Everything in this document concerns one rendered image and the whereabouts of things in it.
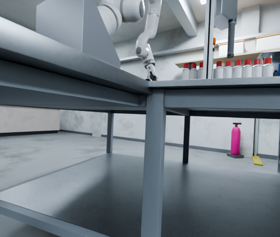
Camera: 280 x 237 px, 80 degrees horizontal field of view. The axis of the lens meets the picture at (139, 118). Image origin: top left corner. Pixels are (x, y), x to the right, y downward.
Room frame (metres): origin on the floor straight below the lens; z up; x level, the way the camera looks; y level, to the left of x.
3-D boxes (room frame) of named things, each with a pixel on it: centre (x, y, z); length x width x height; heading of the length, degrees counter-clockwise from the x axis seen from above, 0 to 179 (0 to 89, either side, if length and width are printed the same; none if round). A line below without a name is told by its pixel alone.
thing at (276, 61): (1.04, -0.81, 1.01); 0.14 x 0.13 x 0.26; 70
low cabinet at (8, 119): (5.97, 4.52, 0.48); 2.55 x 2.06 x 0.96; 59
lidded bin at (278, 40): (3.07, -2.34, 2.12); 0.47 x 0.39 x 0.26; 59
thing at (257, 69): (1.00, -0.69, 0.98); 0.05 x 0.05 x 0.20
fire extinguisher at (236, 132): (3.33, -1.93, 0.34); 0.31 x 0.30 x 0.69; 149
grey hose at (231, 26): (0.96, -0.50, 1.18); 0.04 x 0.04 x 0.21
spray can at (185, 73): (1.13, -0.30, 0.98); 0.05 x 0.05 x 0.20
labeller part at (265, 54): (1.05, -0.81, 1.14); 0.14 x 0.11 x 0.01; 70
